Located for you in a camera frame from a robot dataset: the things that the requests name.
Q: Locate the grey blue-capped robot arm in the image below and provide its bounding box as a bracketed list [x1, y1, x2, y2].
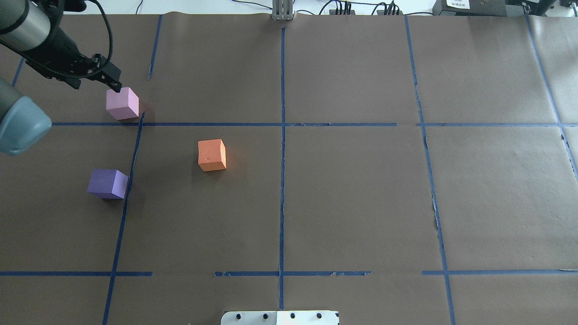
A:
[0, 0, 122, 156]

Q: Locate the black power strip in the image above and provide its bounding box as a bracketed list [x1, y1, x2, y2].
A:
[318, 0, 403, 16]

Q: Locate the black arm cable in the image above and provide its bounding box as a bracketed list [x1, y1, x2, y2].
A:
[86, 0, 113, 68]

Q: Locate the orange foam cube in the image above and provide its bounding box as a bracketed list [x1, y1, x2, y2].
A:
[198, 139, 227, 172]

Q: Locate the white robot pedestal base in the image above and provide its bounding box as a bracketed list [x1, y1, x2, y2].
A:
[220, 310, 340, 325]

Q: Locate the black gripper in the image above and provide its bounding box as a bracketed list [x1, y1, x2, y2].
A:
[23, 27, 122, 93]

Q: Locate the purple foam cube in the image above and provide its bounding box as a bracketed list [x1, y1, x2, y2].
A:
[87, 169, 129, 200]

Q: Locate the aluminium frame post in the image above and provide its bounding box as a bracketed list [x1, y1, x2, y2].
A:
[272, 0, 295, 21]

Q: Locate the black box with label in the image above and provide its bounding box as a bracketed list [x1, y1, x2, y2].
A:
[432, 0, 526, 17]

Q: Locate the pink foam cube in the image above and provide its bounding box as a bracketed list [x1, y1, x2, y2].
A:
[106, 87, 140, 120]

